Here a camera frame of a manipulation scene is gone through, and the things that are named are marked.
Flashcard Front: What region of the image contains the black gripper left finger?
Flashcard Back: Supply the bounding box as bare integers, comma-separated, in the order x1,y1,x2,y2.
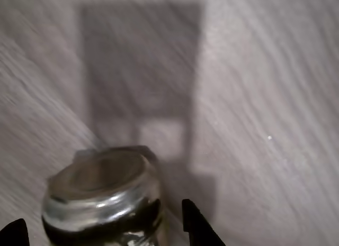
0,218,30,246

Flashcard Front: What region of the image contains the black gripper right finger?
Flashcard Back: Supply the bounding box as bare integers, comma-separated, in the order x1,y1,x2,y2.
181,198,226,246

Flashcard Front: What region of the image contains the shiny steel cup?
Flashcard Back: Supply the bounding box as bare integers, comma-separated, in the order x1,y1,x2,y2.
41,144,164,246

